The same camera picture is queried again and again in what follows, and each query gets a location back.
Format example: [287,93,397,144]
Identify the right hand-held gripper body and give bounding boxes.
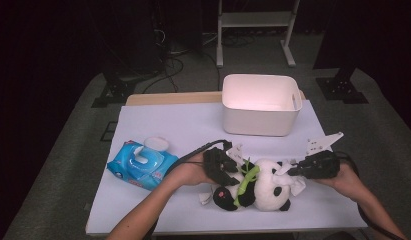
[302,131,345,180]

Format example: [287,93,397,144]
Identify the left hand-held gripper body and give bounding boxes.
[202,143,245,183]

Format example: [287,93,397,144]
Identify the white wet wipe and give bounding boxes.
[276,159,308,197]

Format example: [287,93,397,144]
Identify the panda plush toy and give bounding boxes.
[199,158,292,213]

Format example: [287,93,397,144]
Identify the blue wet wipes pack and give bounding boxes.
[106,136,180,192]

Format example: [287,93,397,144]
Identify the person's left hand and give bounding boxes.
[166,151,216,188]

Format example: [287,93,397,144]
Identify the person's right hand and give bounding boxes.
[314,162,361,200]

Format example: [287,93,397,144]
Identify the white storage bin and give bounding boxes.
[221,73,303,137]

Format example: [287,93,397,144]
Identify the black stand base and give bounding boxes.
[315,68,370,105]
[91,73,137,109]

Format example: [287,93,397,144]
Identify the white metal stand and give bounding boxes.
[216,0,301,69]

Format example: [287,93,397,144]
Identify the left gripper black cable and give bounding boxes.
[164,139,233,176]

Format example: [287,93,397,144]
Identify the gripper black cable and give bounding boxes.
[164,139,233,176]
[335,151,407,240]

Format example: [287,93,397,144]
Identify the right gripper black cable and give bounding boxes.
[335,151,407,240]

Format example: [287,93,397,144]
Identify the black floor frame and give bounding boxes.
[100,121,118,143]

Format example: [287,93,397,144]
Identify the bundle of floor cables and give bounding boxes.
[141,28,221,94]

